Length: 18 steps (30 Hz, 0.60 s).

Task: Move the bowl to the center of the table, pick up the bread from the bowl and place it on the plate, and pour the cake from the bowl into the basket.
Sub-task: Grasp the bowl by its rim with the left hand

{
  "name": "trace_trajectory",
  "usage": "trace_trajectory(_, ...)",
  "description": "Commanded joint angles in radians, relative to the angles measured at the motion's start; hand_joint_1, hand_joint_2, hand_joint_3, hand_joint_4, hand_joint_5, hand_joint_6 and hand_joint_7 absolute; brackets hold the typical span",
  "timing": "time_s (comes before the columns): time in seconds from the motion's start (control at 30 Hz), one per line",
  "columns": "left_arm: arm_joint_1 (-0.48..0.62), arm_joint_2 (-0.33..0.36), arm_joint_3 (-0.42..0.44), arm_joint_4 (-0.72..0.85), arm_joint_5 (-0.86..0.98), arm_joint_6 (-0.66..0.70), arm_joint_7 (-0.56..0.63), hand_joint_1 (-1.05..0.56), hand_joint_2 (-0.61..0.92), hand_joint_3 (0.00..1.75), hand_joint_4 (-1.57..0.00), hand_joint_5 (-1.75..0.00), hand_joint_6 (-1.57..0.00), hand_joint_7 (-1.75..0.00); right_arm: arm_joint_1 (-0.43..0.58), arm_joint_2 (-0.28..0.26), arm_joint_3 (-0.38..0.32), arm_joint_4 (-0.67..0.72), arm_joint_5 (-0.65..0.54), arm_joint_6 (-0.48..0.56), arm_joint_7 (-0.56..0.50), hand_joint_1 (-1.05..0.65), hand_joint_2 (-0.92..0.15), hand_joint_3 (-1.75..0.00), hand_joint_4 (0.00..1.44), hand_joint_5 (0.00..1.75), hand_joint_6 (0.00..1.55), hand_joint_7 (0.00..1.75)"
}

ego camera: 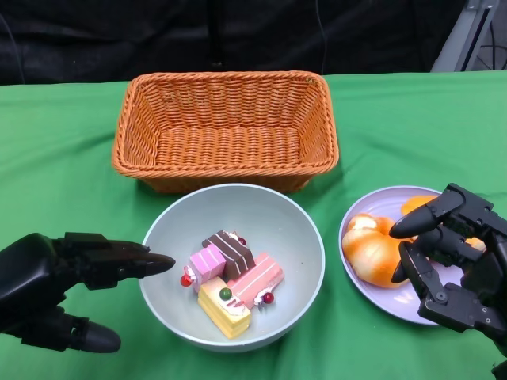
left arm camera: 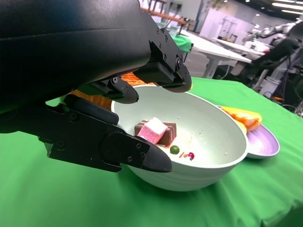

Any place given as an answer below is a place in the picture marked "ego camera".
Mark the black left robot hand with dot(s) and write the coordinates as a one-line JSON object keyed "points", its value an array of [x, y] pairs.
{"points": [[27, 277]]}

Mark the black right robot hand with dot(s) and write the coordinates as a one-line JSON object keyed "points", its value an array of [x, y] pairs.
{"points": [[475, 301]]}

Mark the long twisted bread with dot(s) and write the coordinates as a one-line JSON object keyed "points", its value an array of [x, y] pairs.
{"points": [[418, 206]]}

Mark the round pumpkin-shaped bread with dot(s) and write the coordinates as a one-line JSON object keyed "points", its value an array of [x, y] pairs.
{"points": [[368, 249]]}

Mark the grey-green bowl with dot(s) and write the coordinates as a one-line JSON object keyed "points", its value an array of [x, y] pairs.
{"points": [[237, 210]]}

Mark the lavender plate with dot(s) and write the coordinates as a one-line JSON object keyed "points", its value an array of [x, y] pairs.
{"points": [[380, 305]]}

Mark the small pink cake slice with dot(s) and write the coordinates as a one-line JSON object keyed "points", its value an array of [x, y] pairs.
{"points": [[206, 263]]}

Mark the yellow cake slice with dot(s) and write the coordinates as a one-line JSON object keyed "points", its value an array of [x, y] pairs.
{"points": [[223, 312]]}

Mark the chocolate striped cake slice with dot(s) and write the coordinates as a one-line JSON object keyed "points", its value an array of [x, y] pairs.
{"points": [[233, 253]]}

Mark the long salmon pink cake slice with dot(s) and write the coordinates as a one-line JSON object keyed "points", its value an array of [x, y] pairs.
{"points": [[257, 277]]}

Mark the orange wicker basket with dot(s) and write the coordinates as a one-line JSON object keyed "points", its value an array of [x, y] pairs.
{"points": [[229, 146]]}

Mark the green tablecloth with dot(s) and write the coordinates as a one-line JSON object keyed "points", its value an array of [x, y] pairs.
{"points": [[99, 158]]}

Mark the black backdrop curtain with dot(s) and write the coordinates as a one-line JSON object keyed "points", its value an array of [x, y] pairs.
{"points": [[119, 39]]}

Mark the grey metal frame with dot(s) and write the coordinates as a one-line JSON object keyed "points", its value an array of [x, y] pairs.
{"points": [[457, 41]]}

